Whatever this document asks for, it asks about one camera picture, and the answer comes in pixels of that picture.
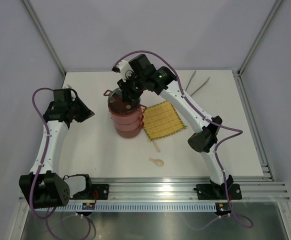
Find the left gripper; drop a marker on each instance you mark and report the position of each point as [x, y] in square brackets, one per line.
[86, 112]

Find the bamboo woven tray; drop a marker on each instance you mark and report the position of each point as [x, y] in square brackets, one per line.
[162, 120]

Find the red steel bowl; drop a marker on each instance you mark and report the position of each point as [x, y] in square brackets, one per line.
[125, 117]
[129, 126]
[129, 134]

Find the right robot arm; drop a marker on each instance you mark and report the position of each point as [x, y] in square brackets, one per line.
[139, 75]

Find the aluminium rail frame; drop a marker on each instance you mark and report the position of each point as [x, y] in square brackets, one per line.
[264, 212]

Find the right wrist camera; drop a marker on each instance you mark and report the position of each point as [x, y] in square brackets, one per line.
[124, 69]

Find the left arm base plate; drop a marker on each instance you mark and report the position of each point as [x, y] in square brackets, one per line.
[95, 191]

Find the white slotted cable duct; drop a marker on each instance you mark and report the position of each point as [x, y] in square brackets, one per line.
[138, 207]

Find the beige spoon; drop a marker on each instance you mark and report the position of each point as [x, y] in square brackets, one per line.
[157, 162]

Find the metal tongs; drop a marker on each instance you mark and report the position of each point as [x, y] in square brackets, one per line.
[196, 83]

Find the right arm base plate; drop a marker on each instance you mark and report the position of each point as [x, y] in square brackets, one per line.
[209, 191]

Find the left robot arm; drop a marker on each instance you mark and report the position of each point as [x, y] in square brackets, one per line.
[43, 187]

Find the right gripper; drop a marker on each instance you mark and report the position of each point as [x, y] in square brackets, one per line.
[127, 95]

